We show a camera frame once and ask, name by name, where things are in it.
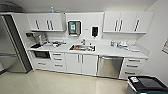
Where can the stainless steel dishwasher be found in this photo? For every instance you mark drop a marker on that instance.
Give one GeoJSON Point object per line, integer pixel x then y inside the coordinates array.
{"type": "Point", "coordinates": [110, 67]}

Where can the steel sink basin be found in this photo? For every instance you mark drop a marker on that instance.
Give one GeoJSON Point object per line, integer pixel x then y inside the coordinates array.
{"type": "Point", "coordinates": [82, 48]}

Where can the chrome faucet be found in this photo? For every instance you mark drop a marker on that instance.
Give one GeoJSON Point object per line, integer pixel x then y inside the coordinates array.
{"type": "Point", "coordinates": [83, 42]}

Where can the white sink base cabinet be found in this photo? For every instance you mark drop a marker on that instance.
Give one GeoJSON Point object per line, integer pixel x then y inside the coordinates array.
{"type": "Point", "coordinates": [81, 64]}

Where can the black soap dispenser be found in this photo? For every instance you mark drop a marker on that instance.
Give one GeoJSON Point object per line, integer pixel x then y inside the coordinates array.
{"type": "Point", "coordinates": [95, 31]}

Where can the steel paper towel dispenser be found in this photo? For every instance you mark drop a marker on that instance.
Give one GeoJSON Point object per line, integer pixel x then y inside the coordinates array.
{"type": "Point", "coordinates": [74, 28]}

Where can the dish soap bottle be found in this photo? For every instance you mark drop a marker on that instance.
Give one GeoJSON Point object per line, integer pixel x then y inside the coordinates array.
{"type": "Point", "coordinates": [112, 43]}

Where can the black built-in microwave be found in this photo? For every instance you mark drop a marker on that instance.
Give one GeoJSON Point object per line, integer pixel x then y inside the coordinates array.
{"type": "Point", "coordinates": [40, 55]}

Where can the small blue bottle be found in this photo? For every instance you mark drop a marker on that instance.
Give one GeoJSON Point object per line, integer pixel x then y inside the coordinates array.
{"type": "Point", "coordinates": [52, 10]}

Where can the stainless steel refrigerator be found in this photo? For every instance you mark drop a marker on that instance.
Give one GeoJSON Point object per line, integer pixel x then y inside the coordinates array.
{"type": "Point", "coordinates": [15, 46]}

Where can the grey bin black lid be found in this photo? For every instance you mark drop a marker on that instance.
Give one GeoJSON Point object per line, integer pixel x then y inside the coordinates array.
{"type": "Point", "coordinates": [148, 86]}

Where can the round grey fan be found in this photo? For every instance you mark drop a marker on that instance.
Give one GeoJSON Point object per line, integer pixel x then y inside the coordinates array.
{"type": "Point", "coordinates": [10, 7]}

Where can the white upper wall cabinet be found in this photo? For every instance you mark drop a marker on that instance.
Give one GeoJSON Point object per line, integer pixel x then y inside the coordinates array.
{"type": "Point", "coordinates": [128, 22]}
{"type": "Point", "coordinates": [45, 22]}

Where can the large colourful wall poster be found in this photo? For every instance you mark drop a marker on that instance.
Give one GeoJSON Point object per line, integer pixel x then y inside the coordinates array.
{"type": "Point", "coordinates": [165, 46]}

